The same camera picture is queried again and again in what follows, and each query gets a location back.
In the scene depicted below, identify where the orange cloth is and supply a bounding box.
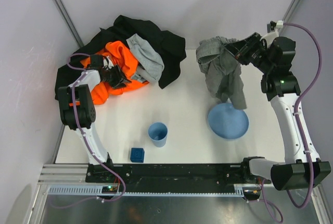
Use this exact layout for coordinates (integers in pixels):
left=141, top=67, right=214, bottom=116
left=91, top=41, right=149, bottom=105

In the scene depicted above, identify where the dark grey cloth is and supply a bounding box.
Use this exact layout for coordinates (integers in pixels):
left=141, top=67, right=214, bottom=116
left=196, top=36, right=247, bottom=110

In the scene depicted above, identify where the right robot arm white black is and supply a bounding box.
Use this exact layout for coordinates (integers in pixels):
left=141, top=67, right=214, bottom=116
left=225, top=33, right=331, bottom=191

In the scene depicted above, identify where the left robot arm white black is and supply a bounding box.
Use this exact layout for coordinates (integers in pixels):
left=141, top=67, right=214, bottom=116
left=57, top=54, right=131, bottom=165

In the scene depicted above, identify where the light grey cloth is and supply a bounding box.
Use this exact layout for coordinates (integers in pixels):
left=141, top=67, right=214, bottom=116
left=126, top=34, right=164, bottom=83

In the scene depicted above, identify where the black cloth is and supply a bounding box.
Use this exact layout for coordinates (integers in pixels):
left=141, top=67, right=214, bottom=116
left=55, top=15, right=186, bottom=91

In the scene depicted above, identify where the blue plastic cup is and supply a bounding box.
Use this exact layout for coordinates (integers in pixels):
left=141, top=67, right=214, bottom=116
left=148, top=122, right=168, bottom=147

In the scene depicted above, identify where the blue plastic bowl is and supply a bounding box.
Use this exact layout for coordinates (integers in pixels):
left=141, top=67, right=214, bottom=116
left=208, top=103, right=249, bottom=140

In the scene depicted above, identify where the blue cube block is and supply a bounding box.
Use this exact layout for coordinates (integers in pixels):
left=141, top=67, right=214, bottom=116
left=130, top=147, right=145, bottom=163

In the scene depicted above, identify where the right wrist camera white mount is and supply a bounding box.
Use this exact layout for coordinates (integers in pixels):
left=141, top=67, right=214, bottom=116
left=261, top=20, right=284, bottom=42

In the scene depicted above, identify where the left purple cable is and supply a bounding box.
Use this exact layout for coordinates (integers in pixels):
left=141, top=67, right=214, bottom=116
left=49, top=53, right=127, bottom=209

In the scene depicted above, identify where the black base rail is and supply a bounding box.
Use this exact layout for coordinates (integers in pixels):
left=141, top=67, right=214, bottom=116
left=85, top=163, right=261, bottom=193

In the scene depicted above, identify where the left aluminium frame post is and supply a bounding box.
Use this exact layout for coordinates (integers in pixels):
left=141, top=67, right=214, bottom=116
left=52, top=0, right=84, bottom=47

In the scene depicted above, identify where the white slotted cable duct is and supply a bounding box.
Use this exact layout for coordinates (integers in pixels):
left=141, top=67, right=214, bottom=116
left=48, top=184, right=250, bottom=197

